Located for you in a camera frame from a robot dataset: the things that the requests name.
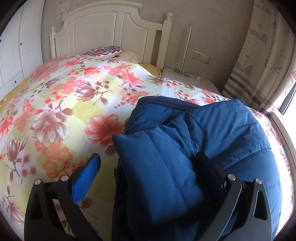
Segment blue puffer jacket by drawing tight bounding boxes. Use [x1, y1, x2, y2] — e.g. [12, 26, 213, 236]
[111, 96, 282, 240]

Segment white window sill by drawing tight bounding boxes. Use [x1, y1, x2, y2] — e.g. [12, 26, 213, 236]
[269, 109, 295, 168]

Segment floral bed quilt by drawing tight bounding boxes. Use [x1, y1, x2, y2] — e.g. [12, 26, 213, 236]
[0, 54, 295, 240]

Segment white nightstand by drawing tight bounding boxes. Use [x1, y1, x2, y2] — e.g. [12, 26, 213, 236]
[162, 68, 220, 94]

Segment white desk lamp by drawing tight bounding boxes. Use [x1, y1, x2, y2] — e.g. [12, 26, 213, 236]
[173, 27, 192, 78]

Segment patterned window curtain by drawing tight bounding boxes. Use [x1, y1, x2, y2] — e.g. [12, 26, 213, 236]
[222, 1, 295, 113]

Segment yellow pillow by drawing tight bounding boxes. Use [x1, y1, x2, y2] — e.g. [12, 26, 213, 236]
[141, 63, 162, 76]

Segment white wardrobe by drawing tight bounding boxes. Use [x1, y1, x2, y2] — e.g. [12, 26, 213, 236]
[1, 1, 45, 98]

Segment colourful patterned pillow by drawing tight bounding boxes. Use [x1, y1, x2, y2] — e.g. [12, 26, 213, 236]
[85, 46, 122, 59]

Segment beige checkered pillow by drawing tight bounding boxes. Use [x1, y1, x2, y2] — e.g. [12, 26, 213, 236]
[115, 51, 141, 64]

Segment white wooden headboard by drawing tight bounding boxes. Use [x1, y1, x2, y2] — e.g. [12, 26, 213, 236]
[50, 1, 173, 69]

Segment white charger cable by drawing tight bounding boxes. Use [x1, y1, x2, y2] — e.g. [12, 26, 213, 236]
[170, 63, 205, 82]

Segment wall socket plate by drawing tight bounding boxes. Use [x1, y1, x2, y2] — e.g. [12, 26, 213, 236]
[193, 51, 210, 64]

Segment wall paper notes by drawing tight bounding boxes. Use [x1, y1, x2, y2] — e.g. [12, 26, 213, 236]
[55, 0, 70, 22]

